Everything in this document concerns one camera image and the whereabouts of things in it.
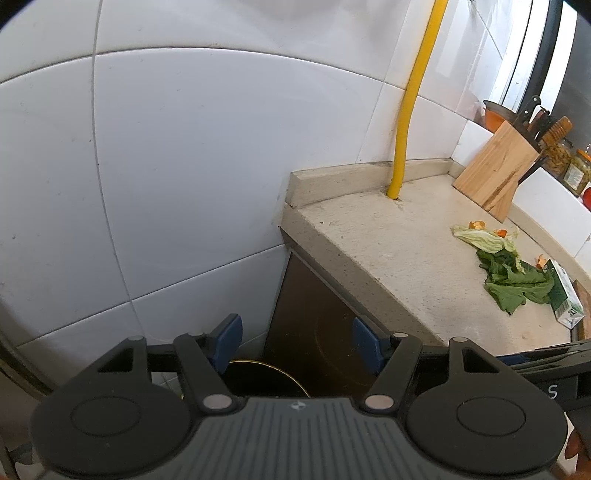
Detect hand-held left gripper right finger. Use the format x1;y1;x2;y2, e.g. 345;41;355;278
353;318;532;415

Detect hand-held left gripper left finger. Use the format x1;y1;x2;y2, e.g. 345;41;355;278
76;315;243;415

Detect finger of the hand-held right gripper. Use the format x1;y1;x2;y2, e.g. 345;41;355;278
496;339;591;376

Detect black gold-rimmed trash can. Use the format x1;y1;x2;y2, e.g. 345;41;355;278
182;360;311;400

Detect green and white carton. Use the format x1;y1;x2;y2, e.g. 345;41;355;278
545;258;586;330

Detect dark green lettuce leaf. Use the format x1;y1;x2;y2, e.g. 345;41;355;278
478;249;528;288
484;265;557;317

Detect napa cabbage leaf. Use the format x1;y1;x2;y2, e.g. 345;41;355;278
451;224;520;256

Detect dark base cabinet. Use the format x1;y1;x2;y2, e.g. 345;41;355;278
263;251;394;398

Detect wooden cutting board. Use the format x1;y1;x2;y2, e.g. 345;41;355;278
573;279;591;342

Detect orange-lidded pickle jar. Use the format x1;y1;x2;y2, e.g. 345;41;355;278
561;147;591;195

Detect black kitchen scissors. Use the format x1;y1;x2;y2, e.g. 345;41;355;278
518;154;550;186

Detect wooden knife block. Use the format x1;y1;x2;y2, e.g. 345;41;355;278
452;121;541;224

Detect yellow pipe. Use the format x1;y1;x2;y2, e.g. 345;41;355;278
387;0;451;200

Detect orange pot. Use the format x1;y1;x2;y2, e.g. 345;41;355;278
482;99;518;133

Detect kitchen window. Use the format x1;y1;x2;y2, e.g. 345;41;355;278
496;0;591;123

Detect black-handled kitchen knife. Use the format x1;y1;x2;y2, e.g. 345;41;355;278
513;95;542;136
526;107;553;142

